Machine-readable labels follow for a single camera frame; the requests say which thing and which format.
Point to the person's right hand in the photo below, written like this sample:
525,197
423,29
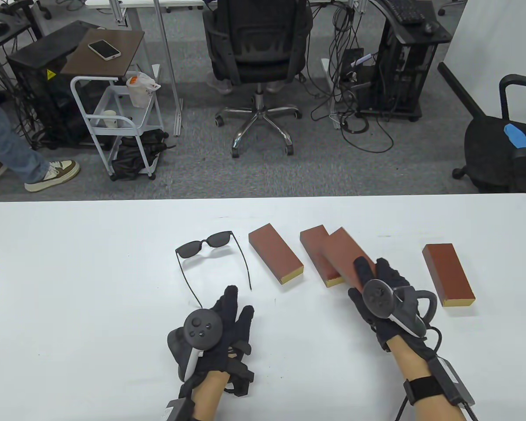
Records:
388,274

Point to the person's left hand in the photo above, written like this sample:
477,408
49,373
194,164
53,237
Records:
232,337

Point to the brown sliding storage box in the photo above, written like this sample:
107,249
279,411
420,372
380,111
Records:
274,250
344,252
315,250
447,272

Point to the black sunglasses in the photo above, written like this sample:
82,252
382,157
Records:
190,249

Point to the black forearm sensor pack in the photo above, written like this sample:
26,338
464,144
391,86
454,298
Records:
451,381
177,410

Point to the person's right forearm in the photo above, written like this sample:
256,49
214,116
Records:
416,368

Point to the person's left forearm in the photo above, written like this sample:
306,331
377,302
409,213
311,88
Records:
208,397

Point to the white grey hand controller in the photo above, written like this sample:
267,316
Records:
377,298
201,326

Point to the black office chair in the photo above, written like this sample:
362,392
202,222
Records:
491,149
258,48

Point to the blue cloth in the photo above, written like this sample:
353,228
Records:
524,138

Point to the black bag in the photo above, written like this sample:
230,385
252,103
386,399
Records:
131,158

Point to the black computer desk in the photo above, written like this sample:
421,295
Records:
438,35

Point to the white paper cup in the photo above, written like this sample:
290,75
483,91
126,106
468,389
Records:
109,119

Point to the white partition panel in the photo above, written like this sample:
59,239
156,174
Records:
499,44

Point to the white utility cart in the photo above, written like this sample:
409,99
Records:
122,103

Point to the white plastic bag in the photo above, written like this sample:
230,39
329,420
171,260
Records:
140,92

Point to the black keyboard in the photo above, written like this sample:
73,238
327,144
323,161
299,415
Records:
405,11

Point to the black computer tower yellow sticker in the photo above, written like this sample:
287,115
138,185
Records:
39,101

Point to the brown side table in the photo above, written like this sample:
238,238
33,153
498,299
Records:
92,66

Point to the white smartphone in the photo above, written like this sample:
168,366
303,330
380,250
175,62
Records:
104,49

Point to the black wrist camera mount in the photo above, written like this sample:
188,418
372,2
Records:
241,377

